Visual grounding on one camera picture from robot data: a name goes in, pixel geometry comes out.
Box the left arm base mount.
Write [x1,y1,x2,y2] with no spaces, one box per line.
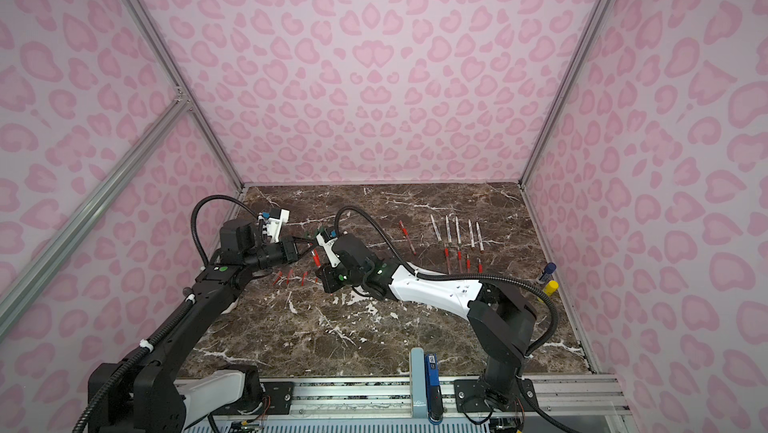
[213,365,295,416]

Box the aluminium front rail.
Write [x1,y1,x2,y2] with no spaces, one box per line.
[113,374,631,428]

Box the blue device on rail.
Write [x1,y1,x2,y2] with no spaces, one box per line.
[424,353,444,425]

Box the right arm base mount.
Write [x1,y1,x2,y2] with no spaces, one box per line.
[452,377,539,414]

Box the corner frame post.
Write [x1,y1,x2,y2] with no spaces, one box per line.
[518,0,616,191]
[121,0,245,192]

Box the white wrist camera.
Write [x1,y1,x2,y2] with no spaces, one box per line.
[258,208,290,243]
[316,228,340,267]

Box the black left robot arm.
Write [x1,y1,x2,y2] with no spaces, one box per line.
[73,195,318,432]

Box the brown cap marker pen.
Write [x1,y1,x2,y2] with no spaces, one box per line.
[475,222,485,253]

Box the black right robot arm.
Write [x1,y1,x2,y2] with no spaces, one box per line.
[315,208,559,412]

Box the green cap marker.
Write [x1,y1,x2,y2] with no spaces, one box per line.
[444,215,452,245]

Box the green cap marker pen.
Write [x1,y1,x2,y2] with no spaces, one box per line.
[454,216,462,247]

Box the aluminium frame diagonal bar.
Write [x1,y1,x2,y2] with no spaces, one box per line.
[1,96,188,338]

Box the right corner frame post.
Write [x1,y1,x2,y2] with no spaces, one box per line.
[518,0,616,191]

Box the light blue rail bracket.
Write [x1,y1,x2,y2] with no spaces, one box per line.
[409,347,428,420]

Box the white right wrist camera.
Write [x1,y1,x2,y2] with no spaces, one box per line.
[316,228,340,267]

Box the left corner frame post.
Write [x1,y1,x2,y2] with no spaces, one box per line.
[121,0,245,192]

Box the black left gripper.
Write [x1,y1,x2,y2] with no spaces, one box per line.
[243,234,316,274]

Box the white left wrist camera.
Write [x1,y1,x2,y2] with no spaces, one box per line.
[258,208,290,243]

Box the yellow marker by wall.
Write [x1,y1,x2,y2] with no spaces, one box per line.
[543,280,559,297]

